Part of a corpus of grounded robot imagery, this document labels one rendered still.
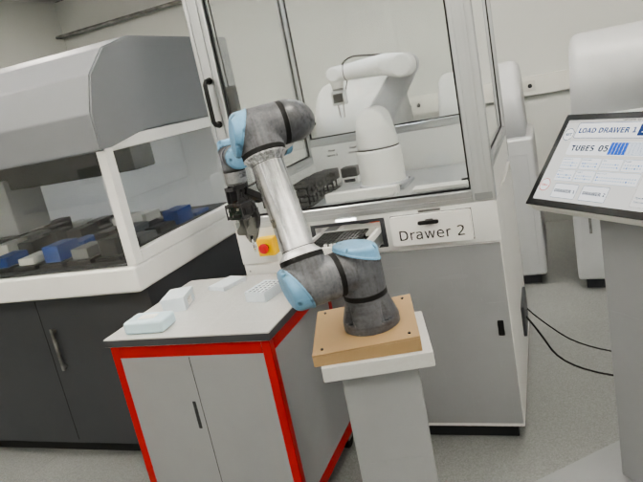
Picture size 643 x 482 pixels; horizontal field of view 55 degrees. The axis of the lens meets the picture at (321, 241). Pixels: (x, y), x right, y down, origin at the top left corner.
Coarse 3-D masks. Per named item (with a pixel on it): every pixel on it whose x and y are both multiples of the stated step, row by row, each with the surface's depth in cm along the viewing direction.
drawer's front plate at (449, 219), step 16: (464, 208) 215; (400, 224) 223; (416, 224) 221; (432, 224) 220; (448, 224) 218; (464, 224) 216; (400, 240) 225; (416, 240) 223; (432, 240) 221; (448, 240) 219
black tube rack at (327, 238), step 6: (324, 234) 232; (330, 234) 229; (336, 234) 228; (342, 234) 226; (348, 234) 225; (354, 234) 222; (360, 234) 221; (318, 240) 225; (324, 240) 223; (330, 240) 221; (336, 240) 219; (342, 240) 218
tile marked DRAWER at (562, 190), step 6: (558, 186) 183; (564, 186) 181; (570, 186) 179; (576, 186) 177; (552, 192) 184; (558, 192) 182; (564, 192) 180; (570, 192) 178; (564, 198) 179; (570, 198) 177
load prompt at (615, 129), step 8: (584, 128) 184; (592, 128) 181; (600, 128) 178; (608, 128) 176; (616, 128) 173; (624, 128) 171; (632, 128) 168; (640, 128) 166; (576, 136) 186; (584, 136) 183; (592, 136) 180; (600, 136) 177; (608, 136) 175; (616, 136) 172; (624, 136) 170; (632, 136) 167; (640, 136) 165
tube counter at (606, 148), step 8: (600, 144) 176; (608, 144) 173; (616, 144) 171; (624, 144) 168; (632, 144) 166; (640, 144) 163; (600, 152) 174; (608, 152) 172; (616, 152) 169; (624, 152) 167; (632, 152) 165; (640, 152) 162
